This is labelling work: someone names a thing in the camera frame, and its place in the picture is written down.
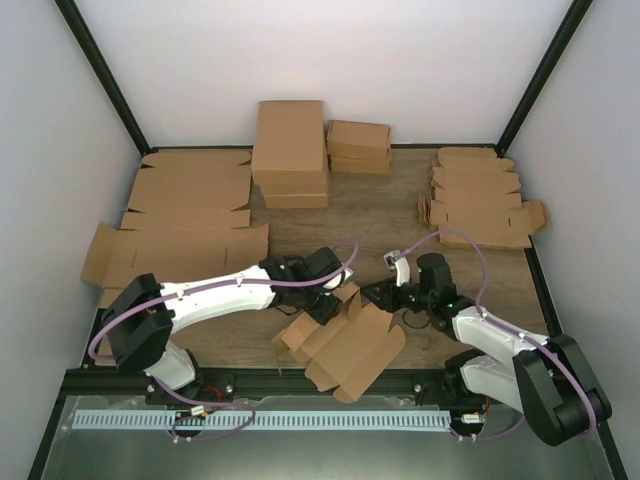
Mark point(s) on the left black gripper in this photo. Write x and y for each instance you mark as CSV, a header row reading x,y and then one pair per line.
x,y
327,312

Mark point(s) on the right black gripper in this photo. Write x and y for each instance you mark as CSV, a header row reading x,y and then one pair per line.
x,y
387,296

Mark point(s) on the small cardboard box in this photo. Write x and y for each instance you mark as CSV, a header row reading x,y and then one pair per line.
x,y
358,139
348,353
379,165

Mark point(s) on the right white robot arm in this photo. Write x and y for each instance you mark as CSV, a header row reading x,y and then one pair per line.
x,y
548,380

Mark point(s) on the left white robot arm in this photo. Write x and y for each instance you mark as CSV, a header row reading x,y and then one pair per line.
x,y
141,321

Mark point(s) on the large folded cardboard box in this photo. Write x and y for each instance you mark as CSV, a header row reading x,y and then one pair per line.
x,y
289,152

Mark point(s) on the small folded cardboard box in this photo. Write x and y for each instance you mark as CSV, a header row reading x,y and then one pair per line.
x,y
358,139

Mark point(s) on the stack of flat cardboard blanks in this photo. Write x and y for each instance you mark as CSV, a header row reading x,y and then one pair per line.
x,y
478,193

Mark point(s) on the large flat cardboard sheet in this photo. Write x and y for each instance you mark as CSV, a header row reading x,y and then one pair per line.
x,y
187,219

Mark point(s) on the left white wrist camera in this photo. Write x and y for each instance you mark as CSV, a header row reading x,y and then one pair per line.
x,y
339,280

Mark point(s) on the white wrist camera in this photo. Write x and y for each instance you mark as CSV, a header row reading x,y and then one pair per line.
x,y
339,280
396,261

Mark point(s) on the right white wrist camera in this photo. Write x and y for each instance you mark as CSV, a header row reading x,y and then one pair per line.
x,y
396,261

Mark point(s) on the light blue cable duct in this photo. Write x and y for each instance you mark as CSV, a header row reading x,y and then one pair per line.
x,y
419,420

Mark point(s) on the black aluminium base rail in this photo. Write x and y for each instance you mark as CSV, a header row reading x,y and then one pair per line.
x,y
423,386

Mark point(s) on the right black frame post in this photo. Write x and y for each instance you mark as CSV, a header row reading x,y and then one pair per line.
x,y
570,23

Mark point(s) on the black frame post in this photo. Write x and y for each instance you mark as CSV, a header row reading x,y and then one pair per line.
x,y
570,23
89,47

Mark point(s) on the left black frame post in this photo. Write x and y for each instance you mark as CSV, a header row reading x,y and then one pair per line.
x,y
89,47

